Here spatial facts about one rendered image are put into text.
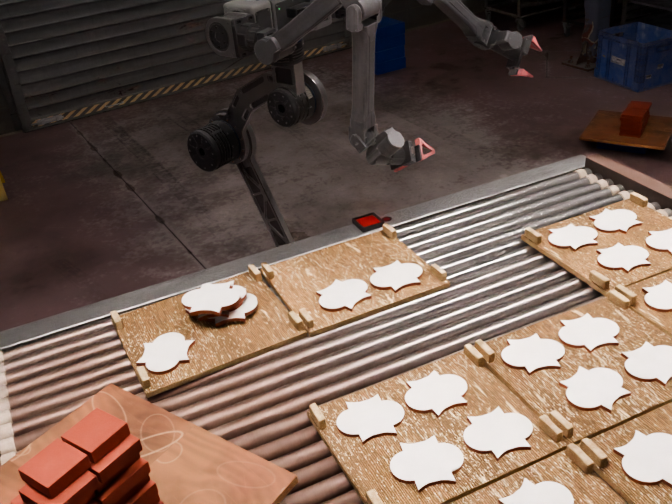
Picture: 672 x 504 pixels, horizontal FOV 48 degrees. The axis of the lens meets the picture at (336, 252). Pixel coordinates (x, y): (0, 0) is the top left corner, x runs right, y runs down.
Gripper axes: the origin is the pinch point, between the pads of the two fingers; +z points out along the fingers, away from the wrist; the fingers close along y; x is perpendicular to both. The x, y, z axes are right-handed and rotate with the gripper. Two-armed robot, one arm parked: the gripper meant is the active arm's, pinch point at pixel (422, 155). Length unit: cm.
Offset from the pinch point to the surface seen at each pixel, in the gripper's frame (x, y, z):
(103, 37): 216, -394, 38
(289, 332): -48, 8, -61
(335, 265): -31.2, -3.1, -36.3
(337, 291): -39, 7, -44
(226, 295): -36, -2, -71
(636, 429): -79, 74, -23
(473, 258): -35.3, 17.5, -3.4
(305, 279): -34, -4, -46
